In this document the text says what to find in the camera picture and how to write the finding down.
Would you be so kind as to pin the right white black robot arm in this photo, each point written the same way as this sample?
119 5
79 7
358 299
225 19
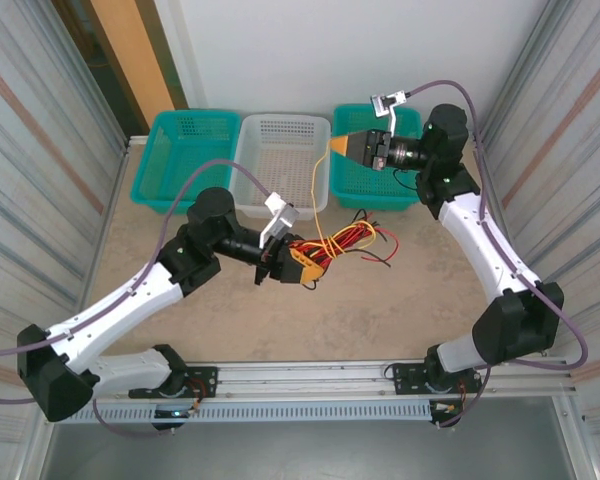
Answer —
480 240

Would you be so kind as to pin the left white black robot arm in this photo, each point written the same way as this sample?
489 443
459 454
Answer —
120 305

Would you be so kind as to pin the teal plastic basket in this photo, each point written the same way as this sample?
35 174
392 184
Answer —
360 185
190 145

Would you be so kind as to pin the white plastic basket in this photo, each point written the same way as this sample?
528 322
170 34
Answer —
280 150

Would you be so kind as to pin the orange wooden door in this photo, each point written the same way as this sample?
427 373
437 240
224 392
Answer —
125 40

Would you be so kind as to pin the aluminium double mounting rail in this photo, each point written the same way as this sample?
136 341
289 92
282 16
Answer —
305 377

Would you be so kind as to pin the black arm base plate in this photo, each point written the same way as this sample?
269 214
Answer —
405 375
205 375

